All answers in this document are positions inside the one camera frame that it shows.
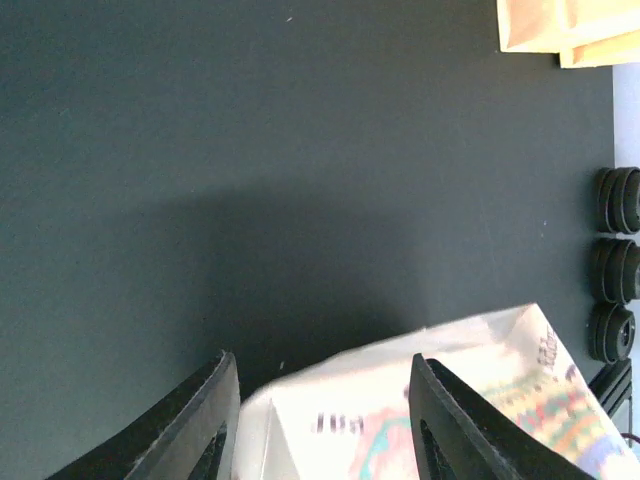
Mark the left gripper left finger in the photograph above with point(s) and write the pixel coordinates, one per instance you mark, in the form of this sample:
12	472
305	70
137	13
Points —
188	434

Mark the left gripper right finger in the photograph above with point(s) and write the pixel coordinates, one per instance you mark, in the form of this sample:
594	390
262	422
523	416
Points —
506	422

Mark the printed Cream Bear paper bag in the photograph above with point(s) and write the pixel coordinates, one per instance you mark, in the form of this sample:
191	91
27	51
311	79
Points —
348	417

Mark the extra black coffee lid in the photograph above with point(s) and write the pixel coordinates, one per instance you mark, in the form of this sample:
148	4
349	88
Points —
611	333

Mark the black coffee lid back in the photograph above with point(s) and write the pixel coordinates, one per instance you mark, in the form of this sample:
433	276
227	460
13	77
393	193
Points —
617	200

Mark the left orange paper bag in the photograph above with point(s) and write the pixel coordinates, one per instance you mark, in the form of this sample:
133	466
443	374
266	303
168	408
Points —
532	26

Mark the orange paper bag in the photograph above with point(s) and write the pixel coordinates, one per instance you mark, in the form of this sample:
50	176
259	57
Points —
532	26
601	33

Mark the middle orange paper bag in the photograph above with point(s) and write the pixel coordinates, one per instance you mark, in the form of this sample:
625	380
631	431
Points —
601	33

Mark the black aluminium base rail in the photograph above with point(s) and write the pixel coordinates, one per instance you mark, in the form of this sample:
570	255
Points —
612	386

